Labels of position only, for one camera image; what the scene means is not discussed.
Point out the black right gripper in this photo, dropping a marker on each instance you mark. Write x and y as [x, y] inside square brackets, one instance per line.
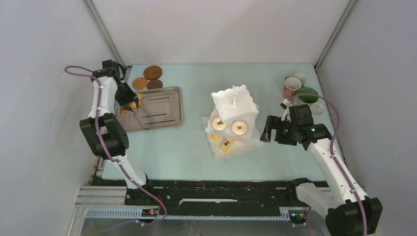
[275, 122]

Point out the white three-tier cake stand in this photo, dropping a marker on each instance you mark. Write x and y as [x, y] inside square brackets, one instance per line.
[232, 104]

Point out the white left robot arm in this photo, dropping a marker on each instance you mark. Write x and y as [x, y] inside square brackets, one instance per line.
[103, 132]

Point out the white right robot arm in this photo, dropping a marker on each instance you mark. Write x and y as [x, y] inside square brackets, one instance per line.
[349, 211]

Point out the dark brown round coaster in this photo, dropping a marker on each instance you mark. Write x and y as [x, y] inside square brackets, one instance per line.
[153, 72]

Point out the light brown round coaster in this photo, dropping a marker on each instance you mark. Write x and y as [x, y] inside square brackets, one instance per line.
[140, 83]

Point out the yellow swirl roll cake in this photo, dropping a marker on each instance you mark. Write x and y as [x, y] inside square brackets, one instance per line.
[216, 137]

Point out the yellow cake with berries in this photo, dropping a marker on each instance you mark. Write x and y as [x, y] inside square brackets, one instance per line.
[226, 145]

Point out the white chocolate-hole donut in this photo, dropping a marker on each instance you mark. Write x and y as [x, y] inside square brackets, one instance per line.
[217, 124]

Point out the pink mug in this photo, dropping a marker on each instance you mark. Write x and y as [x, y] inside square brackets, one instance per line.
[291, 87]

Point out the darkest brown round coaster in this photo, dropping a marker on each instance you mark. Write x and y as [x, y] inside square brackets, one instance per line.
[155, 84]

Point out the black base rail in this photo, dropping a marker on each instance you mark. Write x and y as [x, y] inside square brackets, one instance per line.
[217, 198]

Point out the white frosted donut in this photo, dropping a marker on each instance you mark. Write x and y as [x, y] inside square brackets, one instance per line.
[239, 128]

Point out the small white cup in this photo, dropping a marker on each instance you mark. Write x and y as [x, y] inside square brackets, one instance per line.
[302, 77]

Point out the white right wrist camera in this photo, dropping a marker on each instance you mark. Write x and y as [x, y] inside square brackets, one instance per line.
[285, 105]

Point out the green-inside floral mug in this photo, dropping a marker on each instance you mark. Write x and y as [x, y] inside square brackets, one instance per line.
[308, 96]

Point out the metal serving tray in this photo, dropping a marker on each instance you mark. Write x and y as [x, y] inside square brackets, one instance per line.
[160, 108]

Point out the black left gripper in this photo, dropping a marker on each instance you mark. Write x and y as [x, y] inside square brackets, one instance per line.
[131, 96]

